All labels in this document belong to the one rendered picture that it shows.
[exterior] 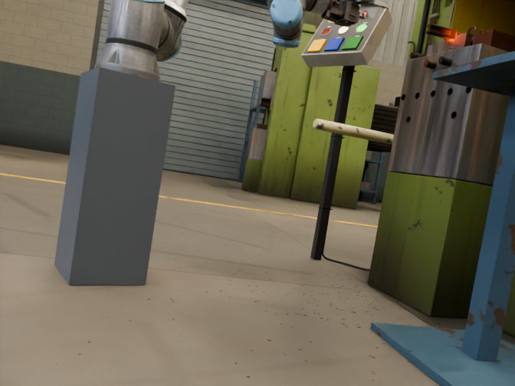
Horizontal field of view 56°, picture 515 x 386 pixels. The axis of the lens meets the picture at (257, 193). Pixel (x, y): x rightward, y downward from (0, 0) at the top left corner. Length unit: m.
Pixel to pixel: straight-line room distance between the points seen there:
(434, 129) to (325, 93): 5.00
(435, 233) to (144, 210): 0.97
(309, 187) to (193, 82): 3.98
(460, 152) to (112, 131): 1.10
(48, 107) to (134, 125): 8.46
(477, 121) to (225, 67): 8.36
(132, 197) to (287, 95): 5.47
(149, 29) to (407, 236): 1.14
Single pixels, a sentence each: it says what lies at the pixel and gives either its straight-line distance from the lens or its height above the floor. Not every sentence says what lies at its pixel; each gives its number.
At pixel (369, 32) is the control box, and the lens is 2.28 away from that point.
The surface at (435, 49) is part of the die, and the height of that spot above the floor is 0.96.
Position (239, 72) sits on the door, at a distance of 9.89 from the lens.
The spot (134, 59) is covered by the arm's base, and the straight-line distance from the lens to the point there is 1.44.
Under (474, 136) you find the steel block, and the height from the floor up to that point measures 0.62.
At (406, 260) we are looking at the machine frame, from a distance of 1.85.
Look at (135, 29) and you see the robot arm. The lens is 1.47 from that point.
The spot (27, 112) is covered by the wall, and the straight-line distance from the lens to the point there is 9.91.
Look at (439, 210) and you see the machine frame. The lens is 1.74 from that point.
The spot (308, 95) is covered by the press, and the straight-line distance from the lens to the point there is 6.72.
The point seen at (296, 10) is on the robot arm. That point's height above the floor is 0.86.
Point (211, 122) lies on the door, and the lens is 9.70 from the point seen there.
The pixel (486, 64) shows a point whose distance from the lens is 1.28.
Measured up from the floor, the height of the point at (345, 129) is 0.62.
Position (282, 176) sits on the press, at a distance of 6.71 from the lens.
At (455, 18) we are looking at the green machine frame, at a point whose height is 1.14.
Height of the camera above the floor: 0.41
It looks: 3 degrees down
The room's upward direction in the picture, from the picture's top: 9 degrees clockwise
